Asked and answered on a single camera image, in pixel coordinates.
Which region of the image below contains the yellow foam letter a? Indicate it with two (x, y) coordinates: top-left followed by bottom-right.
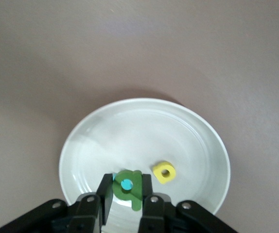
(152, 160), (176, 185)

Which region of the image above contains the green foam letter g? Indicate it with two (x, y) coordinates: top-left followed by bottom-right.
(112, 169), (143, 212)

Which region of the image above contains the teal foam letter y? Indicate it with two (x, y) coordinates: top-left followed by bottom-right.
(112, 172), (133, 191)

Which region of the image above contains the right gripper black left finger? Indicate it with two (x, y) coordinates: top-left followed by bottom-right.
(0, 173), (115, 233)

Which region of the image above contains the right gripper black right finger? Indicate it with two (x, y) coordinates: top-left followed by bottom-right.
(138, 173), (237, 233)

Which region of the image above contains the brown table cover sheet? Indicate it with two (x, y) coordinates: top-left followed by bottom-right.
(0, 0), (279, 233)

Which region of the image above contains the beige plate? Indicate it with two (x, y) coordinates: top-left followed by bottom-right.
(58, 98), (231, 233)

